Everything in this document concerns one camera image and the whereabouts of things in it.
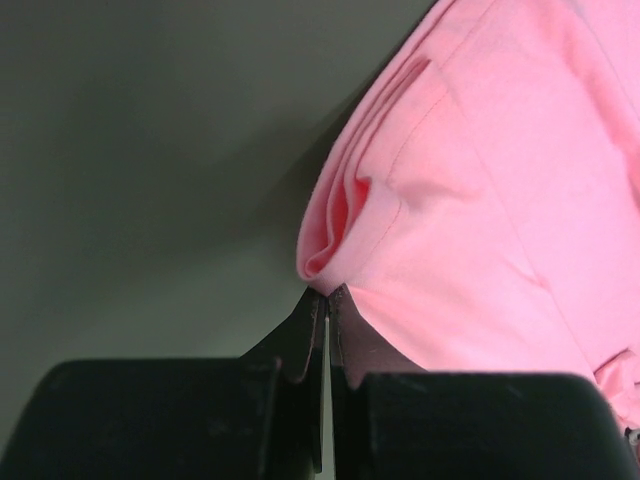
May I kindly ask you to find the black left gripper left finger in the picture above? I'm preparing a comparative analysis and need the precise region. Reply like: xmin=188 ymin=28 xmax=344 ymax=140
xmin=1 ymin=289 xmax=326 ymax=479

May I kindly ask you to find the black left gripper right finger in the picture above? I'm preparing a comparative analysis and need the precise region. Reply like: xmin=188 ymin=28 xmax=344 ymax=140
xmin=328 ymin=288 xmax=639 ymax=479

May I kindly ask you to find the light pink t shirt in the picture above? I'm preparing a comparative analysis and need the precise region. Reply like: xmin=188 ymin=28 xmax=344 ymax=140
xmin=296 ymin=1 xmax=639 ymax=429

